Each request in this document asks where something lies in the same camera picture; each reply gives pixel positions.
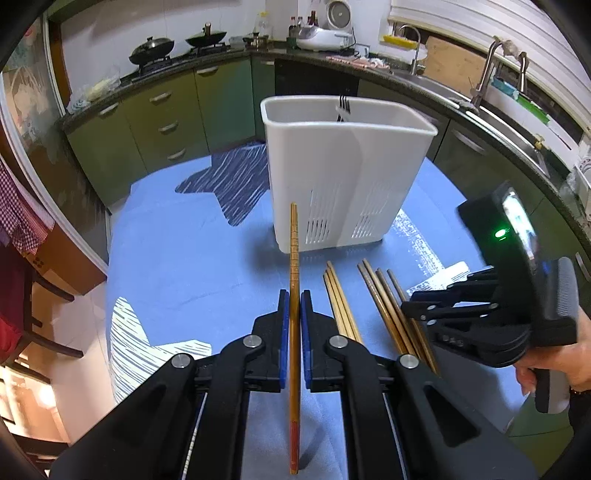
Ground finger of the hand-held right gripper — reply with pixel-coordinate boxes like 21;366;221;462
401;295;502;324
409;268;500;303

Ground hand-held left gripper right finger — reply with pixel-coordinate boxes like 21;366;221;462
300;290;539;480

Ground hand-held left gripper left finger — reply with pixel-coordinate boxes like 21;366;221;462
48;288;291;480

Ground dark wooden chopstick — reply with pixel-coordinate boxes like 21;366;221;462
375;270;437;374
363;258;419;358
387;270;439;374
357;264;407;357

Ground brown wooden chopstick red end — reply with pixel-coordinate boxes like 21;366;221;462
288;202;301;476

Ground white plastic utensil holder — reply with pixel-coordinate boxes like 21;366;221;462
260;95;438;254

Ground person's right hand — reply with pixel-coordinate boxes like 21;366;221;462
514;311;591;407

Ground stainless steel sink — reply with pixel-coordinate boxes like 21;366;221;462
443;78;555;178

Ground blue star print tablecloth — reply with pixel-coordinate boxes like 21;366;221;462
106;141;527;480

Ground green plastic tray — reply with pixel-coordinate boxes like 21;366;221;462
492;78;550;121

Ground tall metal sink faucet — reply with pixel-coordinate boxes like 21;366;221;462
471;39;529;109

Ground wooden cutting board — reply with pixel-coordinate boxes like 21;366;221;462
425;36;488;84

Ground small curved metal faucet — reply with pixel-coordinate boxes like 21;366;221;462
398;25;423;75

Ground white window blind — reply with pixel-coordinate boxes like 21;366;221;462
388;0;591;153

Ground dark wooden chair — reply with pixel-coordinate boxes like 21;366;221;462
0;258;84;384

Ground pink cloth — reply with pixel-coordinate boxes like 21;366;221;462
325;54;393;72

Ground green kitchen cabinets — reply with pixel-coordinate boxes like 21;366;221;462
65;51;591;352

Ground dark red garment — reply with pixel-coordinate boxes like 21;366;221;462
0;249;26;365

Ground red checkered cloth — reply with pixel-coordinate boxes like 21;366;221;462
0;157;56;254

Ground white rice cooker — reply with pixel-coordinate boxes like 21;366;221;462
295;25;352;51

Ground black gas stove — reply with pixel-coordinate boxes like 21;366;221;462
131;41;232;77

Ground plastic bag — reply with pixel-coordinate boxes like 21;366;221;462
85;76;123;100

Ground black wok with wooden knob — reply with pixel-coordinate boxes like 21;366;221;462
185;22;229;48

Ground clear plastic bottle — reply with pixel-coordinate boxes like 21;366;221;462
253;11;273;40

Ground black wok with lid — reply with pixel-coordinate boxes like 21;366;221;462
128;37;175;65

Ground glass sliding door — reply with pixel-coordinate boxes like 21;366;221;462
0;14;112;287

